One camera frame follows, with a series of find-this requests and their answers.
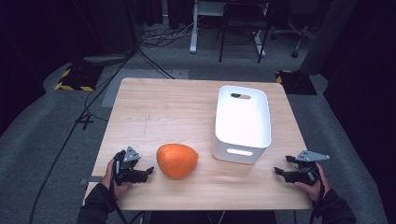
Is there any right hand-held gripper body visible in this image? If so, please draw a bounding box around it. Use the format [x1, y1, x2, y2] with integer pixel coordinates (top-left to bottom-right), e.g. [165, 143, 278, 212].
[291, 149, 331, 187]

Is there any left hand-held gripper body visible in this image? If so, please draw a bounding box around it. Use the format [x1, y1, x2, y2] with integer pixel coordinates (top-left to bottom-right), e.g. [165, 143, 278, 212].
[112, 146, 142, 187]

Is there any orange fruit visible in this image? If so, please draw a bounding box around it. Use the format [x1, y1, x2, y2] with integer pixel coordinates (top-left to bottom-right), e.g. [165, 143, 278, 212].
[155, 143, 200, 181]

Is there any white plastic storage bin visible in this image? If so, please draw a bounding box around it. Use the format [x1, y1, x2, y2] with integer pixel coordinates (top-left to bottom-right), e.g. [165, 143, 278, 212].
[211, 85, 273, 165]

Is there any person's left hand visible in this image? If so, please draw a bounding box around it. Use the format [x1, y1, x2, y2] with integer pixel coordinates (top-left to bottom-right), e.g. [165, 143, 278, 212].
[99, 158, 134, 199]

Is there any person's right hand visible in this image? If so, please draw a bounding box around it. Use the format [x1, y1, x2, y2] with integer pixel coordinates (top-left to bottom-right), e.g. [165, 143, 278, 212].
[293, 161, 332, 203]

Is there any black yellow striped floor plate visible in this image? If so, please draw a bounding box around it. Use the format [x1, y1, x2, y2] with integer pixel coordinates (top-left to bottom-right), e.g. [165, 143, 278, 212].
[54, 63, 106, 92]
[275, 69, 318, 96]

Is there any office chair wheeled base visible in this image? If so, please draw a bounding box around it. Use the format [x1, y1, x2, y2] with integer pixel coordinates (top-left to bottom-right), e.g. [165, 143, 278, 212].
[270, 17, 316, 60]

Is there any grey curtain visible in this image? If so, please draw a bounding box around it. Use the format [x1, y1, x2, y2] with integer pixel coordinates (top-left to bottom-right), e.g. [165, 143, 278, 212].
[299, 0, 358, 77]

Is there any black chair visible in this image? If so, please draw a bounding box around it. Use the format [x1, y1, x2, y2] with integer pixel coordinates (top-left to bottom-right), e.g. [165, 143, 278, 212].
[216, 0, 271, 64]

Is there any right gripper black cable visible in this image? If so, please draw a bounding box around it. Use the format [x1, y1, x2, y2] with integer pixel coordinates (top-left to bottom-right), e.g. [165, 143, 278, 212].
[308, 169, 327, 224]

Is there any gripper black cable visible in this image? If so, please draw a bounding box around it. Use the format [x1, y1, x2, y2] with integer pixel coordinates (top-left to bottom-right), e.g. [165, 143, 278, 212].
[107, 178, 129, 224]
[308, 169, 327, 224]

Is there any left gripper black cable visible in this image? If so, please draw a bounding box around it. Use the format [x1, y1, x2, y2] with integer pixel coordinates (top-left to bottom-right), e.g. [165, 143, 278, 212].
[107, 178, 129, 224]

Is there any grey table edge bracket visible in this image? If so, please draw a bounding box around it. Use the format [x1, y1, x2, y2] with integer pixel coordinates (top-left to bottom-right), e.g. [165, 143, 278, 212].
[79, 175, 104, 187]

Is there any long black floor cable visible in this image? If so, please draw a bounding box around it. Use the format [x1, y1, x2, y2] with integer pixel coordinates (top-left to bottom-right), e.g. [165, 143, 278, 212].
[28, 46, 138, 224]

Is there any bundle of floor cables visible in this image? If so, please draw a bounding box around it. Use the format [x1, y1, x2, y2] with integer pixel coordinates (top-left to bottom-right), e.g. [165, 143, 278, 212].
[139, 18, 195, 49]

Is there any white desk frame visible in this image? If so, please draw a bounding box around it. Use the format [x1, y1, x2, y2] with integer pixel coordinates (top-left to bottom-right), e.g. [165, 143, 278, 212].
[189, 0, 269, 59]

